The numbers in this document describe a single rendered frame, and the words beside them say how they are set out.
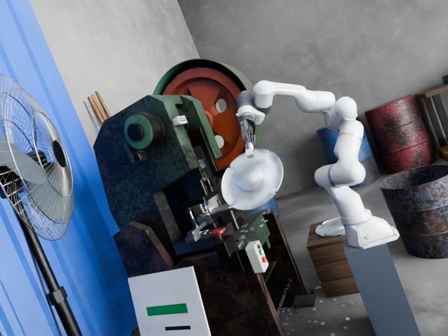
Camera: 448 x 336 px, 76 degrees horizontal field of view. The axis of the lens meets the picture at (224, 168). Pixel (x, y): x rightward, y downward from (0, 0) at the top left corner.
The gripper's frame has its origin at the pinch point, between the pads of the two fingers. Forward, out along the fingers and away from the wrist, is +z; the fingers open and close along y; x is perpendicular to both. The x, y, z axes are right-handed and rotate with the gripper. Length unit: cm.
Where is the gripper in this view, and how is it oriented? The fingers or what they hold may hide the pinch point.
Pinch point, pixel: (249, 150)
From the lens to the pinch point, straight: 131.1
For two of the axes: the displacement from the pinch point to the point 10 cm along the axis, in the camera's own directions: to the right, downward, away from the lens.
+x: 8.5, -3.2, -4.1
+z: 0.2, 8.0, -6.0
